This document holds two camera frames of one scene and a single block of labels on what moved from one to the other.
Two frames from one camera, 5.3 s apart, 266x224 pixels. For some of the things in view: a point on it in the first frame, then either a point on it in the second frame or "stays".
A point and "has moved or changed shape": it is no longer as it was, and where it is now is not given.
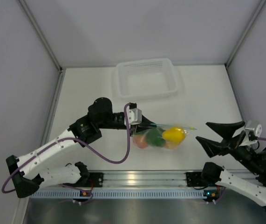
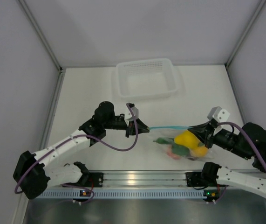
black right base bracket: [194, 179] stays
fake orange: [171, 145] → [201, 151]
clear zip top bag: [163, 136] has moved or changed shape
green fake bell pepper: [154, 137] → [180, 150]
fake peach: [140, 141] → [169, 152]
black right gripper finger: [226, 130] → [203, 128]
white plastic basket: [145, 78] stays
